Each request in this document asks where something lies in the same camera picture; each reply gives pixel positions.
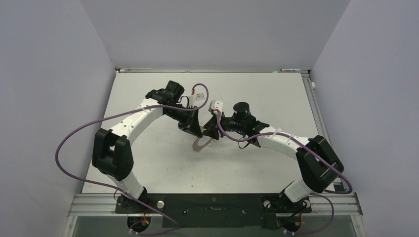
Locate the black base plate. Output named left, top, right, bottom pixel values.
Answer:
left=115, top=193, right=312, bottom=230

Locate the aluminium back rail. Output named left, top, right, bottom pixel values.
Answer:
left=115, top=68, right=310, bottom=74

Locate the aluminium front rail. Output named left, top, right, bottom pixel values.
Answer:
left=68, top=193, right=363, bottom=217

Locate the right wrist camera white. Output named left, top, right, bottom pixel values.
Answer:
left=209, top=100, right=224, bottom=115

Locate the perforated metal ring disc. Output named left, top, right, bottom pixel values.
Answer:
left=192, top=136, right=214, bottom=153

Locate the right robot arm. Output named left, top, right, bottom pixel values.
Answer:
left=204, top=100, right=344, bottom=211

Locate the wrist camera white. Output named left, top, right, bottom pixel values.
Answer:
left=209, top=100, right=224, bottom=115
left=188, top=93, right=206, bottom=107

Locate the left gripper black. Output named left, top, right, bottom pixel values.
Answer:
left=165, top=104, right=202, bottom=138

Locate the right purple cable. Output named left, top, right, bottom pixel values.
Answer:
left=214, top=109, right=353, bottom=236

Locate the aluminium rail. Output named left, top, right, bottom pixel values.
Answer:
left=115, top=68, right=310, bottom=74
left=301, top=71, right=326, bottom=134
left=68, top=193, right=363, bottom=217

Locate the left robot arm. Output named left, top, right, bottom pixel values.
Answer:
left=92, top=80, right=209, bottom=212

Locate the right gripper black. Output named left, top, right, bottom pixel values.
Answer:
left=202, top=111, right=245, bottom=139

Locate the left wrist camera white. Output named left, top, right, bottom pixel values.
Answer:
left=188, top=93, right=206, bottom=107

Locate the aluminium right side rail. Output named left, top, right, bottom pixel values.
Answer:
left=301, top=71, right=326, bottom=134

